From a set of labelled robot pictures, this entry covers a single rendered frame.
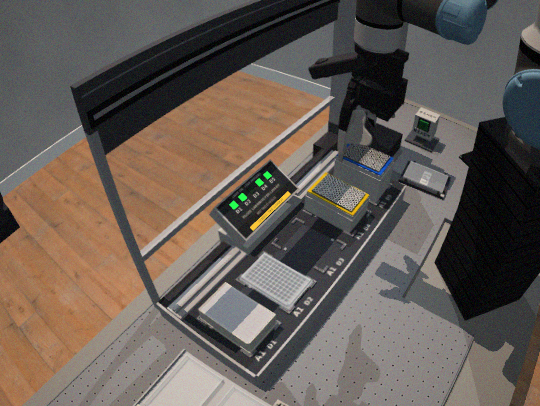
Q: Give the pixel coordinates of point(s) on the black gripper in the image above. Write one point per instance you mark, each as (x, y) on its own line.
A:
(370, 88)

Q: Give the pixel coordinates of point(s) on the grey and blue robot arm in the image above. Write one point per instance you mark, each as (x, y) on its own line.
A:
(461, 21)

